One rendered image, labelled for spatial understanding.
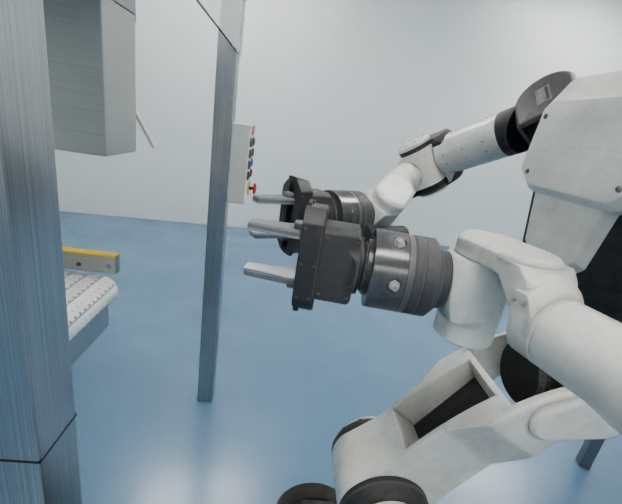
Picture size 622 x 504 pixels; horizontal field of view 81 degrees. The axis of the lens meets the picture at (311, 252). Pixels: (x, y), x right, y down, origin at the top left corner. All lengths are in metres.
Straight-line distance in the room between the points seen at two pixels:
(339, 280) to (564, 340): 0.20
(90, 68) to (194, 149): 3.32
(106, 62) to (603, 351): 0.61
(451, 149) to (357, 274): 0.54
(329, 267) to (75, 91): 0.41
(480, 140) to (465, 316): 0.49
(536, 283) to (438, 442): 0.34
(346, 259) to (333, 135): 3.61
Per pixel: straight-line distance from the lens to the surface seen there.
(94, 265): 0.72
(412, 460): 0.65
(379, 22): 4.18
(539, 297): 0.36
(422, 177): 0.90
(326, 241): 0.38
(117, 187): 4.10
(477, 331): 0.43
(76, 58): 0.61
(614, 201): 0.52
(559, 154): 0.60
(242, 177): 1.26
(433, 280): 0.38
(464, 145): 0.85
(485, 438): 0.63
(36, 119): 0.36
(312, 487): 1.19
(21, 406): 0.42
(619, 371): 0.32
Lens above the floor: 1.12
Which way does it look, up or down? 19 degrees down
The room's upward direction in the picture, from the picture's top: 9 degrees clockwise
